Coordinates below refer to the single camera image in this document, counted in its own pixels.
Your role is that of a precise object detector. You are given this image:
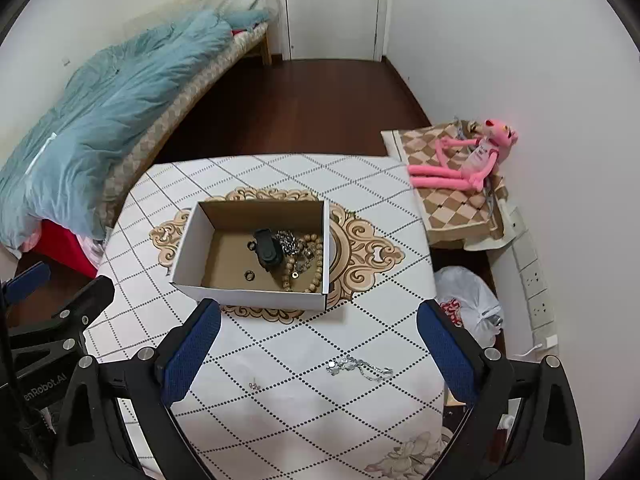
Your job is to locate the silver chain necklace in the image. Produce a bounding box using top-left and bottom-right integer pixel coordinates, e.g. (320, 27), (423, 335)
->
(271, 228), (314, 276)
(325, 354), (395, 384)

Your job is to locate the red bedding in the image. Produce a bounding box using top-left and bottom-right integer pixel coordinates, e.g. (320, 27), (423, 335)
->
(20, 220), (98, 278)

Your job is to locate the white plastic bag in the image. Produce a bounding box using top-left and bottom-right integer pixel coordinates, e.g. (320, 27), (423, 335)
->
(434, 266), (503, 348)

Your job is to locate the white power strip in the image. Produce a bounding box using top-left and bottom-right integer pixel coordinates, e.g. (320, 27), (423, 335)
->
(509, 206), (559, 358)

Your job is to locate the white cardboard box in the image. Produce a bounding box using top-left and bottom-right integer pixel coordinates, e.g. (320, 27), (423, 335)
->
(169, 200), (331, 311)

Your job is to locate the patterned white tablecloth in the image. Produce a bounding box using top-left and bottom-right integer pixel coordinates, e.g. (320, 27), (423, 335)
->
(81, 153), (454, 480)

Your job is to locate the blue duvet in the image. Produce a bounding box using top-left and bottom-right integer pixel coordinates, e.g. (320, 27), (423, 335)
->
(1, 9), (269, 252)

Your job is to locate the brown checkered cushion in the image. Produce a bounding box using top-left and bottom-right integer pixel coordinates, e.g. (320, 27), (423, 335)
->
(381, 118), (514, 252)

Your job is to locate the checkered bed mattress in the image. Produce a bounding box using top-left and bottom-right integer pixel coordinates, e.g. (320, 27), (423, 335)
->
(98, 30), (250, 229)

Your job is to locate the pink panther plush toy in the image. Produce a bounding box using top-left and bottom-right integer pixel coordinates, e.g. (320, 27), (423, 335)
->
(408, 119), (518, 193)

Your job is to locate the white door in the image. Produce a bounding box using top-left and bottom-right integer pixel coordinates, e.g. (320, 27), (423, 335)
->
(282, 0), (387, 62)

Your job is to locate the wooden bead bracelet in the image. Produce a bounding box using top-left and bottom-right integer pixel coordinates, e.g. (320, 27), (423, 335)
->
(278, 232), (326, 295)

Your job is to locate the wooden bed frame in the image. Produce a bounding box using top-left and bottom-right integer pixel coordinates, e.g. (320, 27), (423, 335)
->
(241, 23), (272, 66)

